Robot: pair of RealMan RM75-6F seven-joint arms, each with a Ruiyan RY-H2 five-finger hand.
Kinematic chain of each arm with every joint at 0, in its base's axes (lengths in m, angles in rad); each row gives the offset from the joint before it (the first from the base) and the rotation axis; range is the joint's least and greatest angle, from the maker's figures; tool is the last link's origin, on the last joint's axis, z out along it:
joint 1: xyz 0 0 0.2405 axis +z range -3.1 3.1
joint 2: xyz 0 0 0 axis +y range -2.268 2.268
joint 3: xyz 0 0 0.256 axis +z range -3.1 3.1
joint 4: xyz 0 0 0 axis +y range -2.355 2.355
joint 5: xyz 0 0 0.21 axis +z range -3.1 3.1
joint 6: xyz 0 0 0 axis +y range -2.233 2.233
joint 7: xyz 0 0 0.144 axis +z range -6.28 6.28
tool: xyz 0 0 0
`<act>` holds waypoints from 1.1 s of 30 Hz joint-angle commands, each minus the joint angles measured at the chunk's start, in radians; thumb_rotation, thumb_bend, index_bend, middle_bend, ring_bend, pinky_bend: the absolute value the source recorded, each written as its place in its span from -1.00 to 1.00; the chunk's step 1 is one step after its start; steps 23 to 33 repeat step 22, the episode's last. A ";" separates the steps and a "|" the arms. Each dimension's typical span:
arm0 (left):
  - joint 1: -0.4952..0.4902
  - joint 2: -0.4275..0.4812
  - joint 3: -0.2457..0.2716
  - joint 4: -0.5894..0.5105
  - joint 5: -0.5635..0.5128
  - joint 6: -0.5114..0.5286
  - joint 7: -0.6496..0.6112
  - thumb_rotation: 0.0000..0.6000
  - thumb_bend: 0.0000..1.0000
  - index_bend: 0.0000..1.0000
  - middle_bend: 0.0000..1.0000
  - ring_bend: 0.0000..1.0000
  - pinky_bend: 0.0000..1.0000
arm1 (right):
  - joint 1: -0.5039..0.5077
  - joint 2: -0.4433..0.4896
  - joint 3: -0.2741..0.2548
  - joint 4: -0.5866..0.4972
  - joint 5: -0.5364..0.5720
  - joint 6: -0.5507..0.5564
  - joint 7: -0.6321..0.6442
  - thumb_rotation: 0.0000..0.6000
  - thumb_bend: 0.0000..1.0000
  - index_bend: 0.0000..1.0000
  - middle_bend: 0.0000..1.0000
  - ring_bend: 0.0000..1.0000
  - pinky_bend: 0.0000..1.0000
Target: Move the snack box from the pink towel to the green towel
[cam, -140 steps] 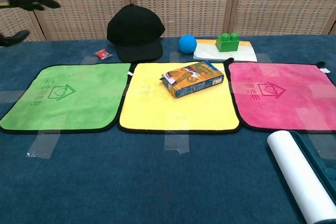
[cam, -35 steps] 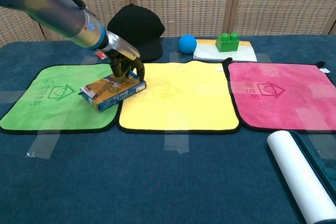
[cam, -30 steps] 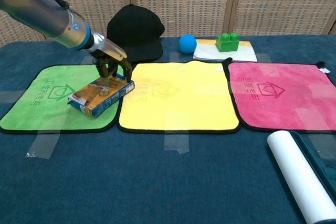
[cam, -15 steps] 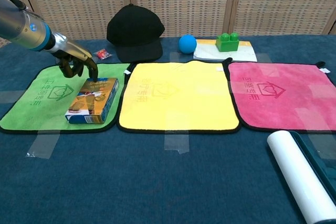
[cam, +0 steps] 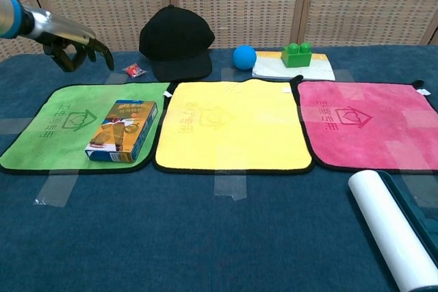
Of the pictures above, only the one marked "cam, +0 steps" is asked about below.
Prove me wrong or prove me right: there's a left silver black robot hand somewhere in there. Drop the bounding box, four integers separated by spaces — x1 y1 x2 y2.
24 6 116 73

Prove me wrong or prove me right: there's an orange snack box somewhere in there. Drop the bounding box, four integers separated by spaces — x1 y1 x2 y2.
84 99 159 163

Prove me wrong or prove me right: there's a green microfiber cloth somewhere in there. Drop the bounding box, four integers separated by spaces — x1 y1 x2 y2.
0 81 172 174

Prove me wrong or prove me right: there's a yellow microfiber cloth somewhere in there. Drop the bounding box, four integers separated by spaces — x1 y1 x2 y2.
152 79 315 175

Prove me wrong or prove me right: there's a pink microfiber cloth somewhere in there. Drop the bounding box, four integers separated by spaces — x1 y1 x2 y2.
293 75 438 174

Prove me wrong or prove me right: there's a clear tape strip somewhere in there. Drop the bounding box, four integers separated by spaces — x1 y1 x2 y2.
0 118 35 136
402 109 438 129
104 73 133 85
221 67 244 84
33 171 79 208
333 69 356 83
214 170 248 202

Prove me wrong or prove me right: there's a red candy packet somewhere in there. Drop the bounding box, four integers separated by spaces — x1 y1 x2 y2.
122 63 147 77

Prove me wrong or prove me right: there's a black baseball cap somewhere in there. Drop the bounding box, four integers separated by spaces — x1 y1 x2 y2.
139 4 216 81

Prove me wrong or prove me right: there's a woven folding screen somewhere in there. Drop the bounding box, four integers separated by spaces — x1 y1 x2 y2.
0 0 438 64

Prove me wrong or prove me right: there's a blue ball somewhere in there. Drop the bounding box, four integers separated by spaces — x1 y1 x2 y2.
233 44 257 72

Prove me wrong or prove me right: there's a white and yellow notepad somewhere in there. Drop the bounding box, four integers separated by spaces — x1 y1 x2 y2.
252 51 336 81

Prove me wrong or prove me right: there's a green toy building brick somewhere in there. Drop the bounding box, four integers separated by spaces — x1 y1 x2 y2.
281 42 313 68

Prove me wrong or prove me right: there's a blue felt table cover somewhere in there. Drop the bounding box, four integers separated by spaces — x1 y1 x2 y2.
0 44 438 292

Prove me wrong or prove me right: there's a white lint roller teal handle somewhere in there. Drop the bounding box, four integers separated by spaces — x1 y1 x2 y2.
348 170 438 292

